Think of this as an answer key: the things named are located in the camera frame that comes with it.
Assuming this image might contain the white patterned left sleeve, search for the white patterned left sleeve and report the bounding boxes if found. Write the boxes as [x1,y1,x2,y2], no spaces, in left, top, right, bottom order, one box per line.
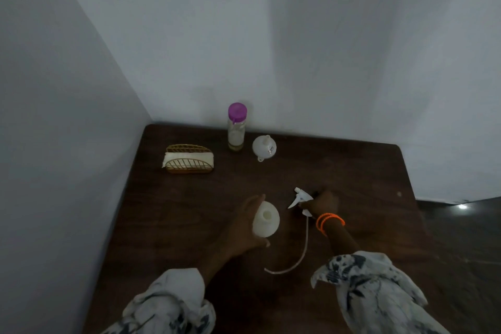
[101,268,217,334]

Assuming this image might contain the person's right hand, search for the person's right hand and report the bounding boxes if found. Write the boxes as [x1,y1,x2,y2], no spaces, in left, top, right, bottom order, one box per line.
[299,190,340,221]

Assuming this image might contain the white plastic spray bottle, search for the white plastic spray bottle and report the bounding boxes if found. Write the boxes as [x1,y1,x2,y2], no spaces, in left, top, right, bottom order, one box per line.
[252,201,281,238]

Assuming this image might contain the person's left hand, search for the person's left hand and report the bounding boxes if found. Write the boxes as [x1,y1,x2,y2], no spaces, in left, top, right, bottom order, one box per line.
[220,194,271,259]

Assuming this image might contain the white patterned right sleeve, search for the white patterned right sleeve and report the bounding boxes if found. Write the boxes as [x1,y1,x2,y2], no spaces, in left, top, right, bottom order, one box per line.
[311,251,451,334]

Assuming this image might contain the person's left forearm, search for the person's left forearm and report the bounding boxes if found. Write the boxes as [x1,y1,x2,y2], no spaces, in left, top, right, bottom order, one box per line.
[198,240,238,287]

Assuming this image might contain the white plastic funnel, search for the white plastic funnel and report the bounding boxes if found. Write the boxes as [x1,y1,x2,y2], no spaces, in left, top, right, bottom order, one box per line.
[252,135,277,162]

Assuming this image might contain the white patterned sleeve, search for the white patterned sleeve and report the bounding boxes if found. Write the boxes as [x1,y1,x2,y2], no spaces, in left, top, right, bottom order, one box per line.
[311,251,451,334]
[101,268,217,334]

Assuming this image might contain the gold wire napkin holder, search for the gold wire napkin holder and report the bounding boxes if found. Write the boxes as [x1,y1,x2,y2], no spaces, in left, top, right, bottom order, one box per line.
[165,144,214,175]

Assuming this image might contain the white napkins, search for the white napkins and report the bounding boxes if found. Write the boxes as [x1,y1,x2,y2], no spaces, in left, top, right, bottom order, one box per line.
[162,152,215,169]

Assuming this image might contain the white spray trigger head with tube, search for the white spray trigger head with tube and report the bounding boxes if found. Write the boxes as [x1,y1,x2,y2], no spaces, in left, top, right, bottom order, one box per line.
[264,187,315,276]

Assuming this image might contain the orange bangles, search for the orange bangles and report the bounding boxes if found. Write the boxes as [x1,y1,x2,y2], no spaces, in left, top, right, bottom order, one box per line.
[316,213,346,237]

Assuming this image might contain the person's right forearm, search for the person's right forearm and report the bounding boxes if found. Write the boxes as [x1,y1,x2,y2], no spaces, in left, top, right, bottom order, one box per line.
[323,222,361,257]

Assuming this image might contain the clear bottle with purple cap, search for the clear bottle with purple cap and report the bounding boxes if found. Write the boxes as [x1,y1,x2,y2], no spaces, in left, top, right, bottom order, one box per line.
[228,102,248,151]

